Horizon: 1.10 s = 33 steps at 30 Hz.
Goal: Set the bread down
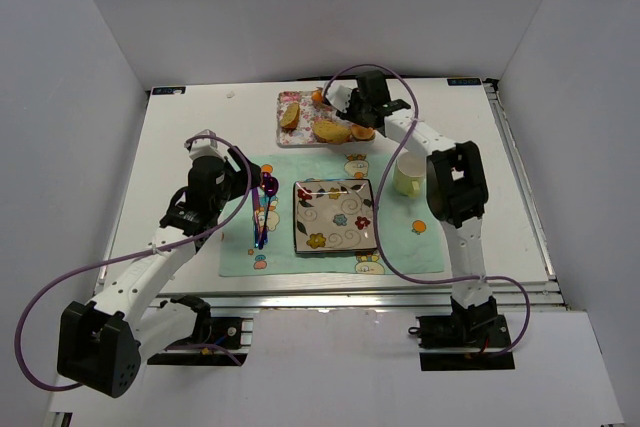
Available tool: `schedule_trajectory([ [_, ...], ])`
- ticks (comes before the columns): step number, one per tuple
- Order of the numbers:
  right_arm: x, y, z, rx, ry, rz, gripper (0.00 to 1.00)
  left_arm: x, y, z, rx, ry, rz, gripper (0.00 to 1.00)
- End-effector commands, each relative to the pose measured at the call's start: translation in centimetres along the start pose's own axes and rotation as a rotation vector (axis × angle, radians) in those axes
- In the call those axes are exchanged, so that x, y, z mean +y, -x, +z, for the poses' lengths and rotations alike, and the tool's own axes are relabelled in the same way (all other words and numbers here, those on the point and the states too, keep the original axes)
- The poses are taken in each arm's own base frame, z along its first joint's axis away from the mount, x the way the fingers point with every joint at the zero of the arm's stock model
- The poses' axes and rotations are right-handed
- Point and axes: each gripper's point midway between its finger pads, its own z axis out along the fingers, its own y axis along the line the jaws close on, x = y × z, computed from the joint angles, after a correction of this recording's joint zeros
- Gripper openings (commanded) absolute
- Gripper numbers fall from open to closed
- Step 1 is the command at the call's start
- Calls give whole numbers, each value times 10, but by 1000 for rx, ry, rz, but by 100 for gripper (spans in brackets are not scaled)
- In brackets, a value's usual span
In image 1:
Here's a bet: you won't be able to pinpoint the sliced bread piece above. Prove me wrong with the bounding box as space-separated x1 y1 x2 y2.
312 119 351 144

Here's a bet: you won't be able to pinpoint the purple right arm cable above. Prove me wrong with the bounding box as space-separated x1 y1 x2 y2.
323 64 531 356

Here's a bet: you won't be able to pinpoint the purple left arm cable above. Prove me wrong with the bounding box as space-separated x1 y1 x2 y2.
13 136 259 392

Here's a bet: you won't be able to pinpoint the square floral ceramic plate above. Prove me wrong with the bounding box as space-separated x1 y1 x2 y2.
293 178 377 255

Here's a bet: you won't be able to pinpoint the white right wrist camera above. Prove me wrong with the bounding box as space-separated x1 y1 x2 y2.
325 84 353 113

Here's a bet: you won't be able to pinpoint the round bread bun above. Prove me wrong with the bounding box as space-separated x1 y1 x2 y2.
351 125 376 141

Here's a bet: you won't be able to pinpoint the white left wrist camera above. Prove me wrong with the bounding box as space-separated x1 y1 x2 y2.
184 129 223 161

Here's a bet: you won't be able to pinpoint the orange glossy bread roll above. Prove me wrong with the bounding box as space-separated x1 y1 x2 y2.
311 89 325 104

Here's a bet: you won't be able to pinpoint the mint green cartoon placemat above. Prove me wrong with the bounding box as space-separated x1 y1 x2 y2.
219 152 445 277

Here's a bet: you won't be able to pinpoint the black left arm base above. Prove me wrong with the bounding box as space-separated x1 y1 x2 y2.
147 296 251 367

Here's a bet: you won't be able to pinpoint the floral serving tray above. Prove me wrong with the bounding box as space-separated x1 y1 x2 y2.
276 90 375 148

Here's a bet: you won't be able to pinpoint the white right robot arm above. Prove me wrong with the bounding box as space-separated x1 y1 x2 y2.
325 69 497 347

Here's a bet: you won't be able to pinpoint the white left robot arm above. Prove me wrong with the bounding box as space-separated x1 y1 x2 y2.
57 153 261 398

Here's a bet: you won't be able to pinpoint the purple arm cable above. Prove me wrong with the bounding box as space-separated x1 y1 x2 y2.
13 136 259 392
323 64 531 356

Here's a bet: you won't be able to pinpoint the iridescent purple spoon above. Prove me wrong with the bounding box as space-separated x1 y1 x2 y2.
258 172 279 250

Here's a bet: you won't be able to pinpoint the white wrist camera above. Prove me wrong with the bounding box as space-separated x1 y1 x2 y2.
184 129 223 161
325 84 353 113

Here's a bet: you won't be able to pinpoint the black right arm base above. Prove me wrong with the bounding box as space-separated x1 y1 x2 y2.
408 297 515 372

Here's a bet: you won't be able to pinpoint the metal tongs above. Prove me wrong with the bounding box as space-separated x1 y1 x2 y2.
317 103 349 120

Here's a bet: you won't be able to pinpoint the iridescent purple knife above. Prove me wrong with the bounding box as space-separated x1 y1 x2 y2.
251 187 261 248

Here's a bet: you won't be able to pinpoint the small bread slice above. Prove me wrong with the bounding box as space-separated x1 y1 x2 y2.
279 102 300 130

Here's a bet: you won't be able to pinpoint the pale yellow mug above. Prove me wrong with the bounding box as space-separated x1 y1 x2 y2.
393 152 426 198

